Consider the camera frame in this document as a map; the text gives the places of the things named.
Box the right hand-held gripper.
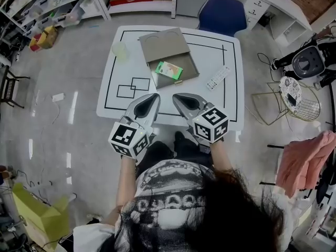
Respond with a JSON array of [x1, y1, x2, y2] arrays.
[[173, 92, 229, 144]]

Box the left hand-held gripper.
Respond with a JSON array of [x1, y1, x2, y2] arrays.
[[108, 93, 161, 160]]

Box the green packet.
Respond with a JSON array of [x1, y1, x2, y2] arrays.
[[155, 61, 184, 79]]

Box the grey box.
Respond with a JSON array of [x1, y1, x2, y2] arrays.
[[138, 27, 201, 90]]

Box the person's right forearm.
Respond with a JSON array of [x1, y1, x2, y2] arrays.
[[209, 140, 234, 174]]

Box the person's left forearm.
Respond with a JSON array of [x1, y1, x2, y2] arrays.
[[104, 156, 138, 225]]

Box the yellow cardboard box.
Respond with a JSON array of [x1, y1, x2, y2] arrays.
[[36, 25, 60, 49]]

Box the red cardboard box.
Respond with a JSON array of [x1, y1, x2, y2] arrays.
[[28, 34, 43, 53]]

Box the row of clear storage bins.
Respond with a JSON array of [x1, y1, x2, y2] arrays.
[[22, 0, 88, 29]]

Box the white remote control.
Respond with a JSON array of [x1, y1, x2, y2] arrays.
[[206, 66, 232, 91]]

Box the person's black trousers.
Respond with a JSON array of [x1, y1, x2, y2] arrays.
[[136, 131, 214, 174]]

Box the translucent pale green cup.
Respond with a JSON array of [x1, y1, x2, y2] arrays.
[[112, 41, 130, 60]]

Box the person's printed white t-shirt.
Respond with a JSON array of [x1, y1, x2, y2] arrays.
[[73, 159, 293, 252]]

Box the blue chair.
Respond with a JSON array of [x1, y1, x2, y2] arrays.
[[197, 0, 248, 38]]

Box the round patterned cushion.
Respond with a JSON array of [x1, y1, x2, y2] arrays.
[[278, 76, 303, 114]]

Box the black phone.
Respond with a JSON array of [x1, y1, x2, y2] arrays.
[[286, 93, 298, 108]]

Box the white metal shelving rack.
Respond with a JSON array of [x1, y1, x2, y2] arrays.
[[90, 0, 179, 20], [0, 0, 111, 34]]

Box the black white machine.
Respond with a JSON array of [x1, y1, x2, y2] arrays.
[[271, 38, 336, 88]]

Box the pink cloth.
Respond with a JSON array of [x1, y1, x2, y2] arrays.
[[275, 130, 336, 200]]

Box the white desk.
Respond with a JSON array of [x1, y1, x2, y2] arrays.
[[240, 0, 313, 48]]

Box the black metal chair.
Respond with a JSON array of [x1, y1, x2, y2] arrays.
[[0, 64, 31, 109]]

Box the yellow-green paper bag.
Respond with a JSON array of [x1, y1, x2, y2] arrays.
[[11, 182, 70, 249]]

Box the black office chair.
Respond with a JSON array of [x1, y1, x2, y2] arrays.
[[313, 150, 336, 207]]

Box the black floor cable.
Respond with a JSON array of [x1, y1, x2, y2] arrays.
[[257, 52, 277, 81]]

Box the gold wire chair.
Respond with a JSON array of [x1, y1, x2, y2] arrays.
[[251, 76, 321, 126]]

